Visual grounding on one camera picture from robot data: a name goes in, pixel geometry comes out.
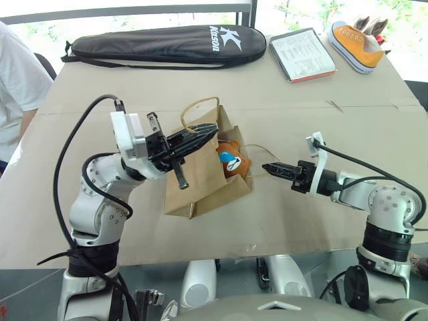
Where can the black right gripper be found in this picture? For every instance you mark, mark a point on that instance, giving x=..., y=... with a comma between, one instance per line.
x=304, y=177

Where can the orange canvas sneaker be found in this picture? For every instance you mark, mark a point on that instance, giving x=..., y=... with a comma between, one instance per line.
x=356, y=45

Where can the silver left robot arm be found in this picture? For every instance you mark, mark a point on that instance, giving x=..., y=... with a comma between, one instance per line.
x=100, y=207

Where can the dark window frame post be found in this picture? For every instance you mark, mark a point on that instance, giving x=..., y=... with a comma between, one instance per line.
x=245, y=13

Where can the grey robot torso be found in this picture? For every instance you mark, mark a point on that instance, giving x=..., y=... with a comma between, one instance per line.
x=274, y=309

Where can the orange plush toy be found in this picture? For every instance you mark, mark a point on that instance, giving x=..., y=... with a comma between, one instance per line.
x=244, y=164

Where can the white book with red edge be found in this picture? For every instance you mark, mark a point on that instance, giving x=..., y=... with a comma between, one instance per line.
x=302, y=55

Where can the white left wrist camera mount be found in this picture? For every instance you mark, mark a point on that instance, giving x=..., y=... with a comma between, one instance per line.
x=128, y=133

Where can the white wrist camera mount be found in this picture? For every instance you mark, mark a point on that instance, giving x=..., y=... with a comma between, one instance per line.
x=317, y=157
x=128, y=133

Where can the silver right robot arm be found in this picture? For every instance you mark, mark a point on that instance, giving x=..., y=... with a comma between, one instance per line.
x=384, y=200

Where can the brown paper bag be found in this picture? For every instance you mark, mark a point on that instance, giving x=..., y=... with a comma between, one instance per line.
x=197, y=180

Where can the silver metal clip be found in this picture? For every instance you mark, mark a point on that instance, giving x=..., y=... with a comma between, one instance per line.
x=148, y=297

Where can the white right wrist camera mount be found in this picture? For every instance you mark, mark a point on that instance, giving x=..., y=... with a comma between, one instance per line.
x=317, y=157

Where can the black chair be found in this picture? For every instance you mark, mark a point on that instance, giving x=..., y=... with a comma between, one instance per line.
x=47, y=65

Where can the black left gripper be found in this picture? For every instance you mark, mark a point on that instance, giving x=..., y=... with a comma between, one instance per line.
x=157, y=143

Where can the brown cardboard sheet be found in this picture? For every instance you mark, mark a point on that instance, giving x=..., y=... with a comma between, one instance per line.
x=301, y=117

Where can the white rounded robot leg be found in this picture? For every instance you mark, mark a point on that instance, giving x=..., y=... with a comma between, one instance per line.
x=287, y=274
x=197, y=281

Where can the black round disc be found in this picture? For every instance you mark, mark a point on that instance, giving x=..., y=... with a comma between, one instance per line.
x=356, y=287

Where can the black racket bag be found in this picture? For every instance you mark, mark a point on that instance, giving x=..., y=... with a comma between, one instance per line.
x=157, y=43

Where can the person in white shirt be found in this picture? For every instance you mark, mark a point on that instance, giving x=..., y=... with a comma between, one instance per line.
x=16, y=87

